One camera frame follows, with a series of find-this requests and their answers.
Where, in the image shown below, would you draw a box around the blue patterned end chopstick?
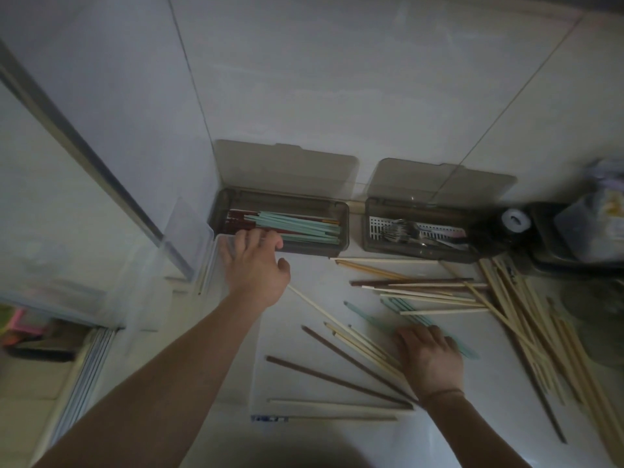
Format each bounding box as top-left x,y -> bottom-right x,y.
251,414 -> 399,424

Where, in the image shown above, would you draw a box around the dark brown chopstick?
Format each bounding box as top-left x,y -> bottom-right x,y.
301,325 -> 422,406
349,277 -> 475,288
509,331 -> 569,445
265,355 -> 416,408

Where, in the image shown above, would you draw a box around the person's left hand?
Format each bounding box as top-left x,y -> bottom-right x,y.
219,229 -> 292,311

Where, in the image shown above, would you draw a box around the translucent plastic bag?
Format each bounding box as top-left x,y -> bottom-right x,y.
553,158 -> 624,265

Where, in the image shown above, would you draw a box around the bundle of teal chopsticks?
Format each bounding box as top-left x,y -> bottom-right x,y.
243,211 -> 342,245

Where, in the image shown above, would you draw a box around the person's right hand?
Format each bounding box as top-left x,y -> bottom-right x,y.
393,324 -> 466,401

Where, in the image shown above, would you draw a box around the bundle of metal forks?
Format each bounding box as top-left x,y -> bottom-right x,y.
379,219 -> 469,250

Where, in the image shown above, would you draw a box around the colourful items behind glass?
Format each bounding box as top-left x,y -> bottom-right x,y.
0,304 -> 86,361

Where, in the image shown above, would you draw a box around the thin brown wrist band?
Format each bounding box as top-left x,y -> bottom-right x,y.
421,388 -> 465,403

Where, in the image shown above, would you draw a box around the long teal chopstick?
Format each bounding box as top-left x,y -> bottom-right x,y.
343,300 -> 481,360

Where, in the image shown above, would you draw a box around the metal window rail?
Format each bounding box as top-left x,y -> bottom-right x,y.
46,326 -> 119,451

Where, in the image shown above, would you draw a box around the grey window frame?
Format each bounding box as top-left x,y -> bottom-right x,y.
0,39 -> 197,280

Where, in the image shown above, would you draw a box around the white perforated box insert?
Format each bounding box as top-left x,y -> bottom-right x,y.
369,216 -> 468,241

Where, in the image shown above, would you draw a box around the grey translucent chopstick box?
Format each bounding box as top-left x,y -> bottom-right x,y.
209,139 -> 360,257

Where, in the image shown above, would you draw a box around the black tray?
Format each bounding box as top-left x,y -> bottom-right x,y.
529,202 -> 624,276

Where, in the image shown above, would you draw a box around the bundle of dark red chopsticks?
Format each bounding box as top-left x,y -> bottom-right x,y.
226,208 -> 260,233

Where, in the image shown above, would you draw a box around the person's right forearm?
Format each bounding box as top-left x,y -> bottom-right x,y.
419,390 -> 533,468

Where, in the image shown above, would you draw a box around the scattered pale wooden chopsticks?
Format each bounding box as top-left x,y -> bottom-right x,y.
267,257 -> 491,414

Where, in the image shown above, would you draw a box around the grey translucent cutlery box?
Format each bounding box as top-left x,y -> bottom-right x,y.
361,158 -> 518,264

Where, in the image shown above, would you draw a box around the pile of bamboo chopsticks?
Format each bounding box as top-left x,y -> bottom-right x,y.
475,255 -> 624,466

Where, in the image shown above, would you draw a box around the black holder with white cap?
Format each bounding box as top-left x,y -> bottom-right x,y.
487,207 -> 534,249

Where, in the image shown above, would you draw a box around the person's left forearm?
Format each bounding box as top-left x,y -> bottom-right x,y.
32,296 -> 275,468

